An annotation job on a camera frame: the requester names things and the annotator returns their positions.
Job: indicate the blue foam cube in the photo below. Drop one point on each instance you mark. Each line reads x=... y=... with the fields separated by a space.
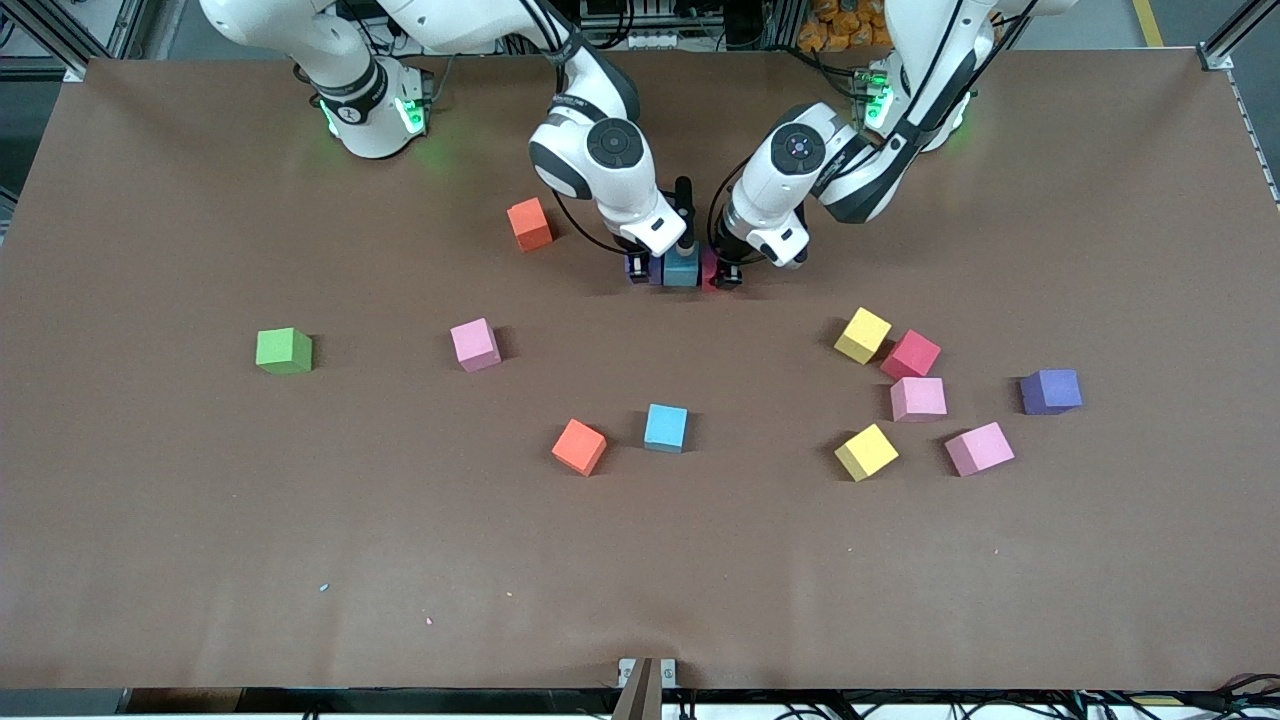
x=666 y=428
x=682 y=274

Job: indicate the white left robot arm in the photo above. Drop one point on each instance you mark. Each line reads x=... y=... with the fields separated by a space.
x=797 y=148

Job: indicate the purple foam cube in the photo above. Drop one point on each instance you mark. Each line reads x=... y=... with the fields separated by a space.
x=1051 y=391
x=658 y=270

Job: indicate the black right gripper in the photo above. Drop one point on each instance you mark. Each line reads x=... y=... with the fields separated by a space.
x=638 y=262

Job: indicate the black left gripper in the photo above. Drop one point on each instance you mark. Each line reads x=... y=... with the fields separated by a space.
x=728 y=272

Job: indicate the pink foam cube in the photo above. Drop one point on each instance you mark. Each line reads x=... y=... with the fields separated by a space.
x=475 y=345
x=918 y=399
x=979 y=449

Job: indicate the yellow foam cube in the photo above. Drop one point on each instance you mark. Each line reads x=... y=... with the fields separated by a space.
x=866 y=452
x=862 y=335

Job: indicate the brown camera mount pole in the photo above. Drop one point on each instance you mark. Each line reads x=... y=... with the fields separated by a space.
x=640 y=700

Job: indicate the green foam cube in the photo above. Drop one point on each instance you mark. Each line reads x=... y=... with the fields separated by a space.
x=284 y=351

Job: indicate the dark equipment box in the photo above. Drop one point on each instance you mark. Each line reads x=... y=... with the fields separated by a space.
x=650 y=15

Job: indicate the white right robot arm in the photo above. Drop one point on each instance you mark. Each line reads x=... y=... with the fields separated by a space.
x=612 y=145

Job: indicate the bag of orange objects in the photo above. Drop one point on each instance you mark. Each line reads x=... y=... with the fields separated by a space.
x=835 y=25

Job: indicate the orange foam cube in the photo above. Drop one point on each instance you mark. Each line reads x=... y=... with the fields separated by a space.
x=580 y=447
x=529 y=226

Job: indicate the metal table bracket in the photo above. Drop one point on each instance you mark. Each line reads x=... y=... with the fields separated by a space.
x=626 y=668

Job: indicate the red foam cube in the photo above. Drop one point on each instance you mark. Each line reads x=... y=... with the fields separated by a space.
x=708 y=272
x=911 y=355

